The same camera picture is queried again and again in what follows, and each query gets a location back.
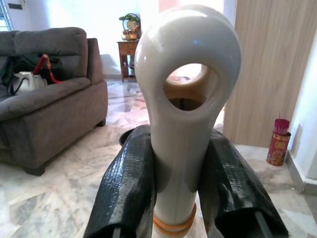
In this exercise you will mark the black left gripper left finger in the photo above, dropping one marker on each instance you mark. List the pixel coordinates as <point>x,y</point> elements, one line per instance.
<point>123,186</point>

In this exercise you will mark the wooden side table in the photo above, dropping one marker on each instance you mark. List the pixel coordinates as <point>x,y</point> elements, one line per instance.
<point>126,57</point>

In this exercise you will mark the white handbag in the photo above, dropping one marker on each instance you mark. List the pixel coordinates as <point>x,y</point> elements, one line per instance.
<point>27,83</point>

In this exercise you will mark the golden plant ornament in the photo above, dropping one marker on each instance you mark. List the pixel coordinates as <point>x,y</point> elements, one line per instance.
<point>130,27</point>

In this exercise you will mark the grey fabric sofa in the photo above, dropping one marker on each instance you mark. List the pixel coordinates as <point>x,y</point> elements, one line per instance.
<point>49,109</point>

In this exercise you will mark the red tasselled stick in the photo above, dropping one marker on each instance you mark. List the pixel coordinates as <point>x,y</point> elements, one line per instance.
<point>40,64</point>

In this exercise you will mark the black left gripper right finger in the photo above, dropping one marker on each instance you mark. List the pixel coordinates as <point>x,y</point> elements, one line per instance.
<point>235,186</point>

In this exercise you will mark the round wooden stool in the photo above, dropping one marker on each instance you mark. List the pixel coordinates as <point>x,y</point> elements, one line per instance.
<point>185,86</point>

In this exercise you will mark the red incense canister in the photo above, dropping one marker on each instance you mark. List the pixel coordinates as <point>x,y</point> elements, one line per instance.
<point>278,146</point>

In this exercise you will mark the wooden broom with white grip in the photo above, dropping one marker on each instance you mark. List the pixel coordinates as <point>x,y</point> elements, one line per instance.
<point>178,148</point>

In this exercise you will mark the light wooden door panel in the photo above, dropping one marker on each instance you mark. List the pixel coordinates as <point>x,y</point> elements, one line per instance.
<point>267,62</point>

